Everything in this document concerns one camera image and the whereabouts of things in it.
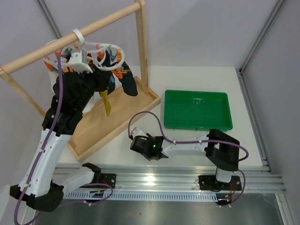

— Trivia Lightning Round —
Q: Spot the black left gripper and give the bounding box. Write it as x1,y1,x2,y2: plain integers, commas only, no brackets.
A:
74,63,112,112

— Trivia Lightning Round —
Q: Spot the yellow sock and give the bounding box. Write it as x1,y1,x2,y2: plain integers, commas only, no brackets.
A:
99,90,111,117

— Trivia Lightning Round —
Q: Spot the white sock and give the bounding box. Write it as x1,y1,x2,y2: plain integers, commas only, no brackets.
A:
48,71,59,92
82,95,96,114

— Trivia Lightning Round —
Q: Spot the white plastic clip hanger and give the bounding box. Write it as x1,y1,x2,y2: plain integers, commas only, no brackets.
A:
55,29,125,72

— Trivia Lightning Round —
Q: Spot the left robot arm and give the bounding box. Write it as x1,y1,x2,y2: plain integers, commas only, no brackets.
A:
10,69,111,212

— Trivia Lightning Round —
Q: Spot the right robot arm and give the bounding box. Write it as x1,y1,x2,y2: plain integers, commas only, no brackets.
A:
129,128,240,189

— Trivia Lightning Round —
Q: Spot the wooden drying rack stand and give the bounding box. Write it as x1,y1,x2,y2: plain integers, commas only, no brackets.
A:
0,0,161,162

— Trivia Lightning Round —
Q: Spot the green plastic tray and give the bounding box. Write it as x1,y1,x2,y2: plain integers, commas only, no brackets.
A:
164,90,233,131

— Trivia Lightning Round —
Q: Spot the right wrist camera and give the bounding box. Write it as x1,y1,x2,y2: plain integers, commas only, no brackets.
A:
129,127,148,140

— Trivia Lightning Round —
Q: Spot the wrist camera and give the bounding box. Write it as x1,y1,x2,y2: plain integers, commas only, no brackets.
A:
129,127,148,140
67,49,93,73

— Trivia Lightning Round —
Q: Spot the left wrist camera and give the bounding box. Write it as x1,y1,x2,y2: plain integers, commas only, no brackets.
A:
67,49,93,73

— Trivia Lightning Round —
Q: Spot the aluminium mounting rail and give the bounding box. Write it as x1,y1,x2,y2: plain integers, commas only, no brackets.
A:
53,164,288,202

